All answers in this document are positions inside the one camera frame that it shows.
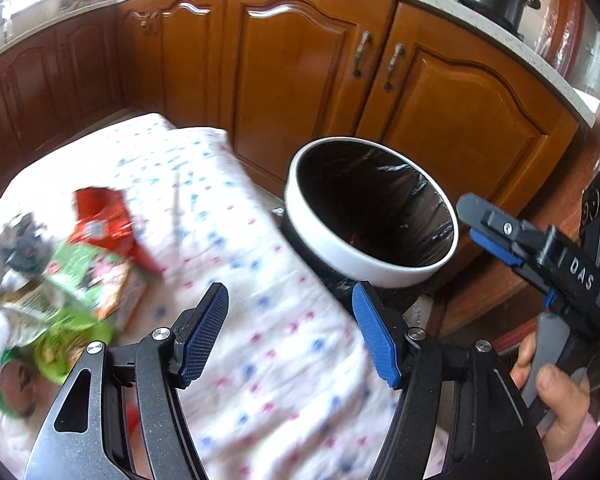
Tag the bright green snack bag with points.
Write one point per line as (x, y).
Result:
(75, 340)

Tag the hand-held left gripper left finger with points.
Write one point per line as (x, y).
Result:
(205, 330)

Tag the silver wrapper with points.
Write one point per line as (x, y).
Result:
(22, 245)

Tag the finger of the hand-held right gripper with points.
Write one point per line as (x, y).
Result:
(475, 210)
(505, 254)

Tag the beige printed packet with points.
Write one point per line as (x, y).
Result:
(27, 297)

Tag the black bin liner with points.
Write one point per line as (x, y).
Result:
(370, 195)

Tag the red-brown wooden door frame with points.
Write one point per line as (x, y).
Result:
(562, 15)

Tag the green and orange snack packet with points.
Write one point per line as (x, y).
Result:
(100, 280)

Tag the person's right hand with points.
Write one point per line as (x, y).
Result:
(560, 395)

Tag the red foil wrapper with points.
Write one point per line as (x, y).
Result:
(105, 220)

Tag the green and brown packet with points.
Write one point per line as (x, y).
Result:
(15, 380)

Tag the white round bin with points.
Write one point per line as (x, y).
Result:
(330, 240)

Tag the white floral printed blanket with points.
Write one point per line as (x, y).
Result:
(260, 270)

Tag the wooden base cabinets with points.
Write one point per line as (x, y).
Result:
(290, 75)

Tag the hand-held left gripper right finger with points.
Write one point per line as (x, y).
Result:
(375, 335)

